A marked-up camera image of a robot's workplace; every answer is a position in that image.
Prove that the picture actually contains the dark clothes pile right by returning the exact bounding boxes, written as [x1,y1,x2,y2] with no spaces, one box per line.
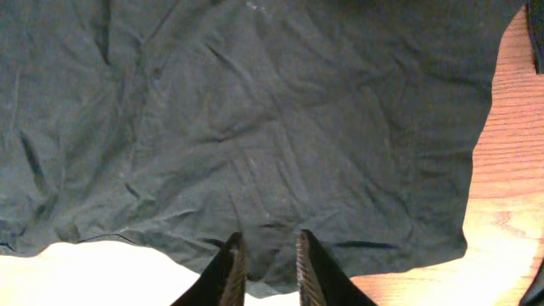
[527,0,543,75]

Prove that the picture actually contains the black shorts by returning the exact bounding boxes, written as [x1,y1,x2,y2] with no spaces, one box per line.
[1,0,522,298]

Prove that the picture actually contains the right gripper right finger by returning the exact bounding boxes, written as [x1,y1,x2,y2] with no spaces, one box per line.
[297,229,377,306]

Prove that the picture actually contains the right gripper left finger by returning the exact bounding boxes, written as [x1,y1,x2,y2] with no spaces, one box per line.
[171,232,247,306]

